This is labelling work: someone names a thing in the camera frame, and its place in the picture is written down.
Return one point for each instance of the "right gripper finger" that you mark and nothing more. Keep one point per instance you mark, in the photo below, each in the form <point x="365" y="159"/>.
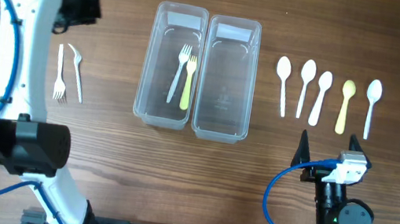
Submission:
<point x="355" y="146"/>
<point x="302" y="154"/>

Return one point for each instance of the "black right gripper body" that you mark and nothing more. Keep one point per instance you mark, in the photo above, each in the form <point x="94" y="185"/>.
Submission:
<point x="318" y="173"/>

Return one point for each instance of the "slim white plastic fork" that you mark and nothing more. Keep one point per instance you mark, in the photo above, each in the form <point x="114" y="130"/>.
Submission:
<point x="77" y="60"/>

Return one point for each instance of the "clear white plastic fork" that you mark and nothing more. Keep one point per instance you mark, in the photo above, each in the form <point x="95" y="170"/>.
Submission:
<point x="59" y="87"/>

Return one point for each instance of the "yellow plastic fork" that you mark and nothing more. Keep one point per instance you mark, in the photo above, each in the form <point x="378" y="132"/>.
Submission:
<point x="190" y="69"/>

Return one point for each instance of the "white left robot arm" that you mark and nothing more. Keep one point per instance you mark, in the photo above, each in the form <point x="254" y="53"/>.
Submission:
<point x="30" y="147"/>

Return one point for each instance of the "right clear plastic container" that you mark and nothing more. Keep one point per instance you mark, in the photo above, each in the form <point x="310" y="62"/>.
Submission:
<point x="227" y="79"/>

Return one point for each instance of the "clear plastic container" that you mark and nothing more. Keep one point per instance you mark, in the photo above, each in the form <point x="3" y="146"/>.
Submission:
<point x="227" y="79"/>
<point x="175" y="25"/>

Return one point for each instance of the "left clear plastic container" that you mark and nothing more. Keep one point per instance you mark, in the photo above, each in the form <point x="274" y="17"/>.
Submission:
<point x="175" y="25"/>

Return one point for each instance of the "yellow plastic spoon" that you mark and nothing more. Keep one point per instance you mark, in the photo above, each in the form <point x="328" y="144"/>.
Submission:
<point x="348" y="91"/>

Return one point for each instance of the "translucent white plastic spoon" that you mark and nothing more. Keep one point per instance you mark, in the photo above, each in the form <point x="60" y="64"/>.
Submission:
<point x="374" y="92"/>

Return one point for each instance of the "wide white plastic spoon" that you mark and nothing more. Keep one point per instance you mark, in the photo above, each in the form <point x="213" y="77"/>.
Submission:
<point x="324" y="83"/>

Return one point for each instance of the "cream plastic spoon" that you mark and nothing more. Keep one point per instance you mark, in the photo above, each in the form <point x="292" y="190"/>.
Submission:
<point x="284" y="68"/>

